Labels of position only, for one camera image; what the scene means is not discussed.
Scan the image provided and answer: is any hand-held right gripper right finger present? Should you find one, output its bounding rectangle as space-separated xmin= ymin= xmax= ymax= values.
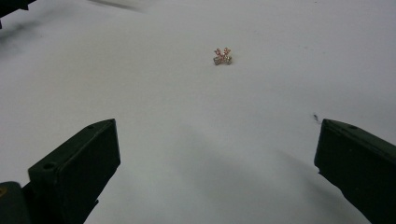
xmin=314 ymin=118 xmax=396 ymax=224

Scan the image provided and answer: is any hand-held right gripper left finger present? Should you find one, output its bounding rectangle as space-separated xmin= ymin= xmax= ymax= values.
xmin=21 ymin=118 xmax=121 ymax=224

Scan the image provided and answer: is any small pink rhinestone bow ornament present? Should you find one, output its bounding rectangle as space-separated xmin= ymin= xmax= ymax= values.
xmin=213 ymin=47 xmax=233 ymax=66

